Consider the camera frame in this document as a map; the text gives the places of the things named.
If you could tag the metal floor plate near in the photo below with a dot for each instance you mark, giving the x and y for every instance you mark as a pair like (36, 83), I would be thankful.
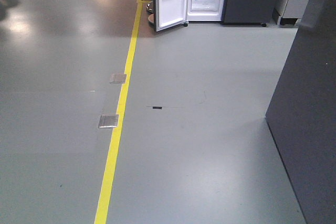
(108, 121)

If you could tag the yellow floor tape line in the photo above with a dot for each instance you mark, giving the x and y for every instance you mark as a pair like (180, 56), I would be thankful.
(113, 151)

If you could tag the metal floor plate far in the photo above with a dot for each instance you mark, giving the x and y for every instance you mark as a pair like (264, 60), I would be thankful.
(118, 78)

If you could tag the metal floor plate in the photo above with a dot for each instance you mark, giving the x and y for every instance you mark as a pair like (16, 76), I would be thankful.
(118, 78)
(108, 121)

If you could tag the grey kitchen counter cabinet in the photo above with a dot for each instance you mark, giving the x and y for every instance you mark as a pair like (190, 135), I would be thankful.
(301, 114)

